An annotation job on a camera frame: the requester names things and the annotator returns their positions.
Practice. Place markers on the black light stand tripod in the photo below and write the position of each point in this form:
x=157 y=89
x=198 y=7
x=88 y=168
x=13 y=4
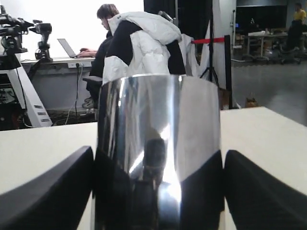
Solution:
x=212 y=76

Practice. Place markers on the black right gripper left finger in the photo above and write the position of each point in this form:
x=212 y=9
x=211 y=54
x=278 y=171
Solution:
x=55 y=200

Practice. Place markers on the seated person in white jacket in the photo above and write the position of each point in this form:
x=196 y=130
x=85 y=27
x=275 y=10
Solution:
x=136 y=43

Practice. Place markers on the distant work table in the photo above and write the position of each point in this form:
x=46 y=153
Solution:
x=258 y=39

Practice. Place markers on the open grey laptop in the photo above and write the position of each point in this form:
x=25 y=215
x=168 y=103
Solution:
x=68 y=49

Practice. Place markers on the black stanchion post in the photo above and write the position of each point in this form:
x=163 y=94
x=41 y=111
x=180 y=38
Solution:
x=228 y=73

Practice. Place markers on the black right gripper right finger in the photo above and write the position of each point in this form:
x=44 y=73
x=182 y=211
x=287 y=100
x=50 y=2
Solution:
x=259 y=201

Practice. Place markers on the white equipment stand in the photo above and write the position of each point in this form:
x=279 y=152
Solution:
x=25 y=91

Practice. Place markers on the white background desk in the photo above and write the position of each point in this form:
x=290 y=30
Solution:
x=59 y=84

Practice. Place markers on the person in yellow shirt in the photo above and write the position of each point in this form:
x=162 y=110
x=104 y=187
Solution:
x=296 y=28

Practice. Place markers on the red barrier belt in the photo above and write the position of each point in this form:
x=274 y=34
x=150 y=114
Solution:
x=207 y=40

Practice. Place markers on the black office chair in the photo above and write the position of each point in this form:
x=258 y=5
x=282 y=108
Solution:
x=93 y=84

